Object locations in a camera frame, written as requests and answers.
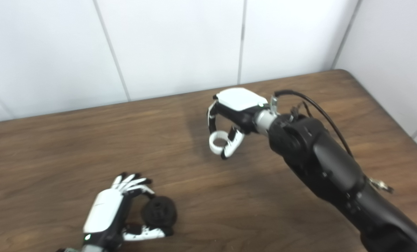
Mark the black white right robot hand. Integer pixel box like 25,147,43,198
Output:
207,87,269,160

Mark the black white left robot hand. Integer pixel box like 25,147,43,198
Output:
82,172,174,251

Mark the white ring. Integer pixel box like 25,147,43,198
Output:
209,131,230,155

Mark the round black part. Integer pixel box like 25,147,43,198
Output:
141,196,178,228

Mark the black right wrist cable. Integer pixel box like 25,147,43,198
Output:
270,90,354,159

